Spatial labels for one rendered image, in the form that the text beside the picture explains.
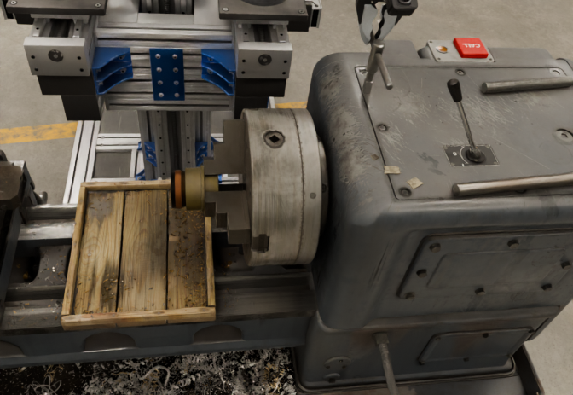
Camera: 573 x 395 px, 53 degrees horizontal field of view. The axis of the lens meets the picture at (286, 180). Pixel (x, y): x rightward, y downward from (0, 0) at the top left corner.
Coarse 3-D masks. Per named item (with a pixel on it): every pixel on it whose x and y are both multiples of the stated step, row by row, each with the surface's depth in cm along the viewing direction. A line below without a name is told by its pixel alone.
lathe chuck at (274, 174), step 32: (256, 128) 104; (288, 128) 105; (256, 160) 100; (288, 160) 101; (256, 192) 100; (288, 192) 101; (256, 224) 101; (288, 224) 102; (256, 256) 106; (288, 256) 108
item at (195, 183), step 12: (192, 168) 112; (180, 180) 110; (192, 180) 110; (204, 180) 109; (216, 180) 111; (180, 192) 109; (192, 192) 109; (204, 192) 109; (180, 204) 111; (192, 204) 110; (204, 204) 110
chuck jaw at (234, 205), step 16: (208, 192) 110; (224, 192) 111; (240, 192) 111; (208, 208) 109; (224, 208) 107; (240, 208) 108; (224, 224) 108; (240, 224) 104; (240, 240) 105; (256, 240) 104
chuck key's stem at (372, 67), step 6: (378, 42) 103; (384, 42) 103; (372, 48) 103; (378, 48) 102; (372, 54) 104; (372, 60) 105; (372, 66) 105; (378, 66) 106; (372, 72) 106; (366, 78) 109; (372, 78) 108; (366, 84) 109; (372, 84) 109; (366, 90) 110
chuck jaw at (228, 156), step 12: (228, 120) 110; (240, 120) 111; (228, 132) 111; (240, 132) 111; (216, 144) 111; (228, 144) 111; (240, 144) 111; (216, 156) 111; (228, 156) 111; (240, 156) 112; (204, 168) 111; (216, 168) 111; (228, 168) 112; (240, 168) 112
